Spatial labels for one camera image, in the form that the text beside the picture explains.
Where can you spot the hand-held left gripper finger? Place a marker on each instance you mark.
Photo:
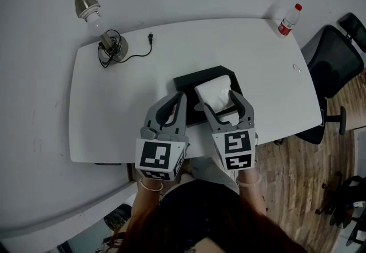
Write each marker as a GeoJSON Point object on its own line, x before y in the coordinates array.
{"type": "Point", "coordinates": [183, 118]}
{"type": "Point", "coordinates": [151, 116]}

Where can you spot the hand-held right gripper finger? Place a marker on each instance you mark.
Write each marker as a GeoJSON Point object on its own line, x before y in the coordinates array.
{"type": "Point", "coordinates": [248, 111]}
{"type": "Point", "coordinates": [213, 120]}

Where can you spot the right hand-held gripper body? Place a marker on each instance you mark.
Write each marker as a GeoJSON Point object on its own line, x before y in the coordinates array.
{"type": "Point", "coordinates": [237, 146]}

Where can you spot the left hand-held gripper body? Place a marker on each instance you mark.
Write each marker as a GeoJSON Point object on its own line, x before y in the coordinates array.
{"type": "Point", "coordinates": [154, 158]}

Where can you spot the white plastic bag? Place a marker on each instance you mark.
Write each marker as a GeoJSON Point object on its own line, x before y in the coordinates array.
{"type": "Point", "coordinates": [214, 91]}

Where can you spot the black box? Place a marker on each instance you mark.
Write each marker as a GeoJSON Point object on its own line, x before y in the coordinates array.
{"type": "Point", "coordinates": [188, 80]}

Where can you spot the person's right forearm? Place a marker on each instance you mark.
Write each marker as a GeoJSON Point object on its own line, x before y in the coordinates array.
{"type": "Point", "coordinates": [251, 197]}

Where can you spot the person's left forearm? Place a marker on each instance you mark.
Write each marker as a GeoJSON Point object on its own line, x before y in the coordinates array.
{"type": "Point", "coordinates": [144, 204]}

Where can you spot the person's left hand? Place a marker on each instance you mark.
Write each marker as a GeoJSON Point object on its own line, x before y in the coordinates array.
{"type": "Point", "coordinates": [173, 110]}

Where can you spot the gold bangle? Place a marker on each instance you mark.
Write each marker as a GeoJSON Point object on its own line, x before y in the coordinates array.
{"type": "Point", "coordinates": [145, 186]}

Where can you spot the pale pink bangle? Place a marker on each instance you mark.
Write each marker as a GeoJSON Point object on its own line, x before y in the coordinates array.
{"type": "Point", "coordinates": [248, 183]}

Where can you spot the person's light grey trousers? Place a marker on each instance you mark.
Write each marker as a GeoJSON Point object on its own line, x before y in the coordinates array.
{"type": "Point", "coordinates": [206, 171]}

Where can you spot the black desk control panel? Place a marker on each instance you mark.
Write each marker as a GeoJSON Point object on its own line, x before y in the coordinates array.
{"type": "Point", "coordinates": [108, 163]}

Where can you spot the person's black top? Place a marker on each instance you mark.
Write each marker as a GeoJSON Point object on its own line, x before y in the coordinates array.
{"type": "Point", "coordinates": [194, 203]}

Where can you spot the small clear clip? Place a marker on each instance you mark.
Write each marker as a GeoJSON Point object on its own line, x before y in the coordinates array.
{"type": "Point", "coordinates": [296, 66]}

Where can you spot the black round bin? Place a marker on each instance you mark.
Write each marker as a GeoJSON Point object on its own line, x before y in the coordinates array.
{"type": "Point", "coordinates": [117, 219]}

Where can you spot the clear bottle with red cap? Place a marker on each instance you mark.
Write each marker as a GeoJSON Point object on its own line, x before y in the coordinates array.
{"type": "Point", "coordinates": [287, 24]}

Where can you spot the black mesh office chair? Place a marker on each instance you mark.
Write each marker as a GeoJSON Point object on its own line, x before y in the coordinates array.
{"type": "Point", "coordinates": [331, 60]}

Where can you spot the white vent panel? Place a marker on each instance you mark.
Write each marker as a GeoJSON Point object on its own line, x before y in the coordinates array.
{"type": "Point", "coordinates": [361, 154]}

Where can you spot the silver desk lamp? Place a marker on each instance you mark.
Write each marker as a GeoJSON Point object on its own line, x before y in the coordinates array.
{"type": "Point", "coordinates": [83, 3]}

